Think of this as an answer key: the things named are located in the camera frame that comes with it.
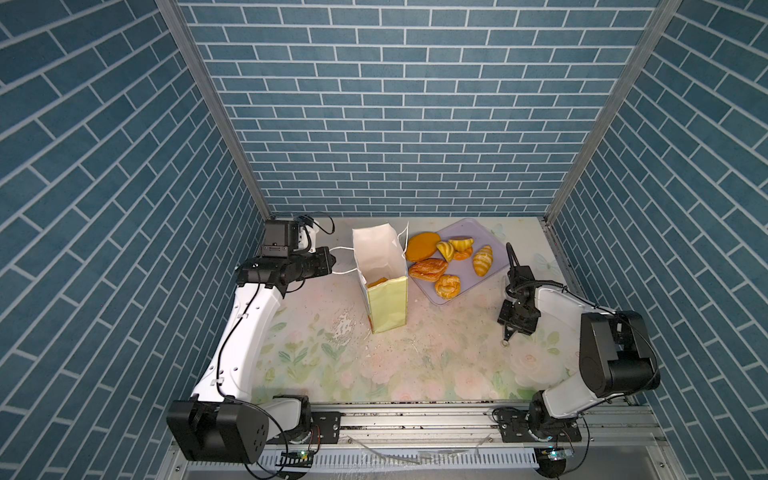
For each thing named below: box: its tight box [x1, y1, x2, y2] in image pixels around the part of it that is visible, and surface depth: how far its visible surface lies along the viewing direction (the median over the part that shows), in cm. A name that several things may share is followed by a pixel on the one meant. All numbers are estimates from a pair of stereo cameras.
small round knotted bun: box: [434, 274, 461, 301], surface depth 98 cm
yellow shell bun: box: [436, 241, 455, 262], surface depth 104 cm
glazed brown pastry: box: [409, 258, 448, 282], surface depth 103 cm
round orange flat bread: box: [406, 232, 441, 263], surface depth 107 cm
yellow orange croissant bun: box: [448, 236, 475, 261], surface depth 107 cm
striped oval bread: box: [473, 244, 493, 277], surface depth 106 cm
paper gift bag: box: [352, 222, 409, 334], surface depth 85 cm
